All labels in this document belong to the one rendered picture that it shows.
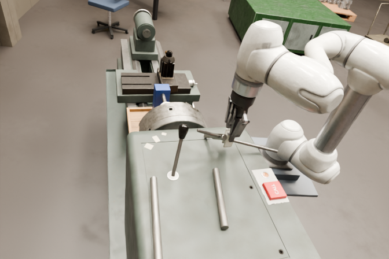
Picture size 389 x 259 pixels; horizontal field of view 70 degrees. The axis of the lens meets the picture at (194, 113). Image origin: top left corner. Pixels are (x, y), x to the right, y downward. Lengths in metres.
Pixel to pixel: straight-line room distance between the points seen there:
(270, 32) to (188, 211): 0.53
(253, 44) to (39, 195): 2.06
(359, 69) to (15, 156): 2.51
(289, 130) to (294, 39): 3.52
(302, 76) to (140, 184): 0.54
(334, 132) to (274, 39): 0.75
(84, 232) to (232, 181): 1.49
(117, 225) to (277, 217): 0.95
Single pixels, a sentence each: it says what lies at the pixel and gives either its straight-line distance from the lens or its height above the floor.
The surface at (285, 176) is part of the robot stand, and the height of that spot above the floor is 0.79.
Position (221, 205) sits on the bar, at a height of 1.28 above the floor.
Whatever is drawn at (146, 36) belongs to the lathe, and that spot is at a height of 1.06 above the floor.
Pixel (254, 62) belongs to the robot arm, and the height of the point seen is 1.64.
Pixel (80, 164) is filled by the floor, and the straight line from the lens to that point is 2.58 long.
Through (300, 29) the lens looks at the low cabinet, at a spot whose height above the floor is 0.50.
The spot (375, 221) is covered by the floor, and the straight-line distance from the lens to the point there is 3.04.
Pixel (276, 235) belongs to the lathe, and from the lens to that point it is 0.89.
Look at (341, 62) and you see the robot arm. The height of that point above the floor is 1.53.
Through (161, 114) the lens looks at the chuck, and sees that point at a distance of 1.16.
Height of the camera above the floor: 1.97
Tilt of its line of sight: 39 degrees down
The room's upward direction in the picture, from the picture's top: 12 degrees clockwise
